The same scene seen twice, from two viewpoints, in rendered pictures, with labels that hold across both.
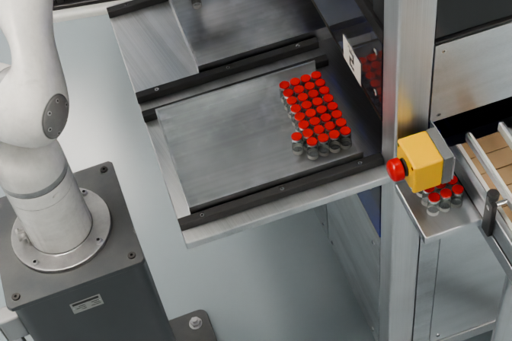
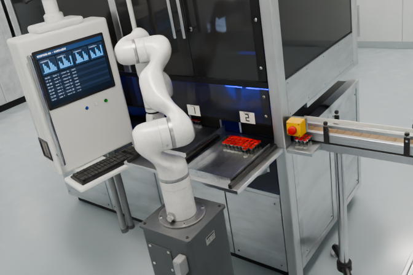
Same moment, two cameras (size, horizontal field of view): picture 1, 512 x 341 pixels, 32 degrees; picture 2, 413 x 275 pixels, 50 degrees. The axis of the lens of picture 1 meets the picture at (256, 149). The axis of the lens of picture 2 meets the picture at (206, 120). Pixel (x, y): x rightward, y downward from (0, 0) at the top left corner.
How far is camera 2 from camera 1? 1.28 m
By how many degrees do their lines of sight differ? 41
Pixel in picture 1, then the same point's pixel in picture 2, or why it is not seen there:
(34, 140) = (192, 134)
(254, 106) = (216, 156)
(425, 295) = (300, 220)
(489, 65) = (297, 89)
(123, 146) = not seen: outside the picture
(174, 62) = not seen: hidden behind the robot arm
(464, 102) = (294, 107)
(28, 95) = (184, 116)
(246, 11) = not seen: hidden behind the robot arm
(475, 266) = (309, 201)
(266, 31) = (196, 141)
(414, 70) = (283, 91)
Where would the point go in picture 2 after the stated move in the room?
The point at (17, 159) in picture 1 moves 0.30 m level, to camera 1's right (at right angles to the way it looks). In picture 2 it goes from (175, 161) to (231, 130)
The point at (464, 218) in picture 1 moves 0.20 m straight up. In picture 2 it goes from (316, 145) to (313, 106)
